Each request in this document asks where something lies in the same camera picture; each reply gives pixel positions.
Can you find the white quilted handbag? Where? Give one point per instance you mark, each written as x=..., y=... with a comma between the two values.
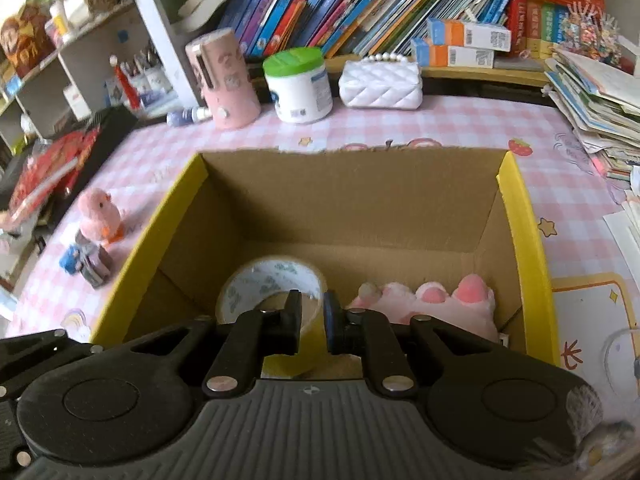
x=380, y=85

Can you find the white jar green lid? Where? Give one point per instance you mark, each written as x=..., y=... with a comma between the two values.
x=297, y=90

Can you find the white labelled box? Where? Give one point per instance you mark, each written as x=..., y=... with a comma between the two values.
x=76, y=102

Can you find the colourful beaded ornament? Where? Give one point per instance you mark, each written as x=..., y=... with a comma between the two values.
x=585, y=27

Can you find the small pink plush chick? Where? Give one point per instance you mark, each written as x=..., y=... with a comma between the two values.
x=97, y=212

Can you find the red foil packets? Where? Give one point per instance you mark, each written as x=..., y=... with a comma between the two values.
x=50, y=175

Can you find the yellow cardboard box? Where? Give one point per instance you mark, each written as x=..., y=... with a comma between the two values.
x=350, y=200

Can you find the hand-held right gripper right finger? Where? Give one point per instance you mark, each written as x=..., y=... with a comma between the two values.
x=332, y=320

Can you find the pink plush paw toy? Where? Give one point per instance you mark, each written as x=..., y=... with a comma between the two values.
x=430, y=310

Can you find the white bookshelf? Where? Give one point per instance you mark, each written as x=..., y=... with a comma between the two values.
x=160, y=25

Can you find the pink cylindrical humidifier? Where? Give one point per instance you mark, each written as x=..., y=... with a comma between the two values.
x=225, y=85

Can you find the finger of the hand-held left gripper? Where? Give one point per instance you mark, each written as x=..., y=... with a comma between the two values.
x=40, y=347

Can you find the white orange blue carton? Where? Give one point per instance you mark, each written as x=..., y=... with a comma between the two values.
x=475, y=35
x=450, y=56

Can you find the brown printed box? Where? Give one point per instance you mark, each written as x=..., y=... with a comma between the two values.
x=25, y=35

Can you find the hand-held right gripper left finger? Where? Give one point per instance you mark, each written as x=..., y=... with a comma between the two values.
x=295, y=317

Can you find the stack of papers and booklets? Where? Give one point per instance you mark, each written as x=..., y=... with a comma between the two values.
x=595, y=105

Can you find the pink checked tablecloth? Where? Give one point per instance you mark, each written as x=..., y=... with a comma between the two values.
x=450, y=125

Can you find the white pen holder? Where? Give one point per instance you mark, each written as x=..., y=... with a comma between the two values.
x=152, y=87

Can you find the small blue black toy car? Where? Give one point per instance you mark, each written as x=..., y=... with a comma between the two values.
x=90, y=265

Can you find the small spray bottle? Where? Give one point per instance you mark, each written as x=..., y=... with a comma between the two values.
x=187, y=116

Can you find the row of colourful books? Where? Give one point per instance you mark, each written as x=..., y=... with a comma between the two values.
x=350, y=5

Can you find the person's right forearm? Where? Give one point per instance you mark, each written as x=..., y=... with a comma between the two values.
x=600, y=425

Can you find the black tray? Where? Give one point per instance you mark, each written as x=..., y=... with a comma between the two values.
x=110, y=122

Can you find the clear packing tape roll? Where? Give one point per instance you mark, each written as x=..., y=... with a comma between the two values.
x=265, y=277

